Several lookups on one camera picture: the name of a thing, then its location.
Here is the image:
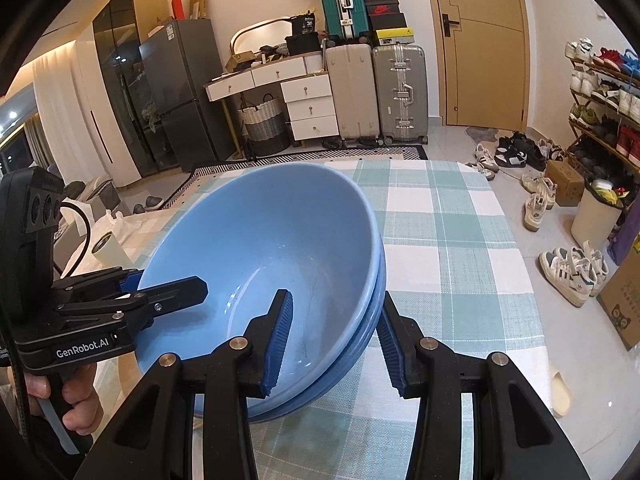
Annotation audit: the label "blue bowl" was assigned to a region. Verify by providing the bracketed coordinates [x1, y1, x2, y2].
[192, 253, 388, 424]
[136, 162, 383, 416]

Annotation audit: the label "person's left hand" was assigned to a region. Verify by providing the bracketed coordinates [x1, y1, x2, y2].
[0, 361, 106, 437]

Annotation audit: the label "pale green tumbler cup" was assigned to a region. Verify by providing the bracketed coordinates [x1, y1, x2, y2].
[91, 232, 134, 269]

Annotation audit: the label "white plastic bag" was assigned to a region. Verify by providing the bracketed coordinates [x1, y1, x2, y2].
[60, 199, 174, 281]

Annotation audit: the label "patterned floor rug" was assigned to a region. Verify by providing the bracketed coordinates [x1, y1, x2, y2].
[160, 144, 428, 210]

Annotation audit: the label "large cardboard box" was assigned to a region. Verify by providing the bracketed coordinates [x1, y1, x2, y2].
[598, 236, 640, 351]

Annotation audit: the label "plaid green tablecloth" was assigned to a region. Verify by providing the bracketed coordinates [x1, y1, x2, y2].
[89, 158, 554, 480]

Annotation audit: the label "black refrigerator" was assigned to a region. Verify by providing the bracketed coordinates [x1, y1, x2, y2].
[140, 20, 235, 172]

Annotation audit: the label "woven laundry basket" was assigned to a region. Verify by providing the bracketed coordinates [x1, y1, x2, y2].
[240, 93, 291, 157]

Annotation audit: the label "purple bag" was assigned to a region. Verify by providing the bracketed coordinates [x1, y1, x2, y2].
[608, 198, 640, 266]

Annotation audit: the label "white trash bin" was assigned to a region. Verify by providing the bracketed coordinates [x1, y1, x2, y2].
[570, 179, 624, 249]

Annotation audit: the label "small cardboard box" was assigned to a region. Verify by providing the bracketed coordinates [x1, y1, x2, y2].
[544, 160, 585, 207]

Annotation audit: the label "white sneaker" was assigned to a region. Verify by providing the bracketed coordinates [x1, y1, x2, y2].
[474, 143, 500, 181]

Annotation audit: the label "white drawer dresser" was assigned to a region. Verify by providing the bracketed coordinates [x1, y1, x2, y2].
[204, 52, 340, 143]

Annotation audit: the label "wooden shoe rack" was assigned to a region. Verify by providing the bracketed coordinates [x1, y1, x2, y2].
[564, 37, 640, 176]

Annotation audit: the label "beige hard suitcase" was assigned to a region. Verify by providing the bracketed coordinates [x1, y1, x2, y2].
[326, 44, 380, 141]

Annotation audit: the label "silver aluminium suitcase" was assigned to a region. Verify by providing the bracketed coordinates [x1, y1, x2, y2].
[372, 44, 428, 143]

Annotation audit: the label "teal suitcase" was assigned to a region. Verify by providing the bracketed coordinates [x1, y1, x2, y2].
[321, 0, 370, 42]

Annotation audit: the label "stacked shoe boxes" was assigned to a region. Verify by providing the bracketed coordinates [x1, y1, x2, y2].
[363, 0, 414, 46]

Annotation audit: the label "wooden door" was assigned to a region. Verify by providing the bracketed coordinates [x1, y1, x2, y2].
[434, 0, 529, 131]

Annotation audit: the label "black cable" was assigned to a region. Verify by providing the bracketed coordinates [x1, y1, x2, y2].
[52, 201, 94, 281]

